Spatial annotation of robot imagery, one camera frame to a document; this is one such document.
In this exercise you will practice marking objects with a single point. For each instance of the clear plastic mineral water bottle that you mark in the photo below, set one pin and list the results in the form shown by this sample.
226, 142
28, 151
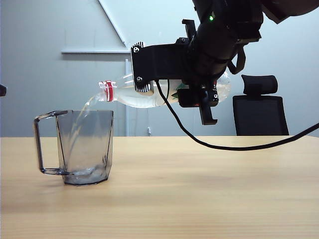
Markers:
139, 102

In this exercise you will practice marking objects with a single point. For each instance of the grey transparent plastic mug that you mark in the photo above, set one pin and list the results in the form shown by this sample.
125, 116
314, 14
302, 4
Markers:
99, 139

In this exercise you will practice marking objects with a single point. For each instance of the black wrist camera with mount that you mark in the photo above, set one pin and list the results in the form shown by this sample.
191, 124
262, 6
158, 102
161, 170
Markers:
159, 62

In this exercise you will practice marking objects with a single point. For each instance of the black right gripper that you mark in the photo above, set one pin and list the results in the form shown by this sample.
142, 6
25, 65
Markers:
194, 98

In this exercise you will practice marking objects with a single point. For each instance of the white horizontal wall rail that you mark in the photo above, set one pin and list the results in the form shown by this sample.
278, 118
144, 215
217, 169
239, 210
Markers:
94, 51

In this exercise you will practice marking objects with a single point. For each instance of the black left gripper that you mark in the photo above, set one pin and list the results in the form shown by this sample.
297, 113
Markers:
2, 90

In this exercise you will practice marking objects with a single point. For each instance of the black mesh office chair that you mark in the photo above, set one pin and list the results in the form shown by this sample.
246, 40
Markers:
260, 114

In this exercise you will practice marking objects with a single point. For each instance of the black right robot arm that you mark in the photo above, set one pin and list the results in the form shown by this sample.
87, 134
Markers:
224, 37

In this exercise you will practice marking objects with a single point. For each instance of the white diagonal wall rail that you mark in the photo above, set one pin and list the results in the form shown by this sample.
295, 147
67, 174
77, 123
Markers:
112, 22

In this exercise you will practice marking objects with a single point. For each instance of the white vertical wall rail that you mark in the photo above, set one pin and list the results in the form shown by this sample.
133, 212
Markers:
127, 119

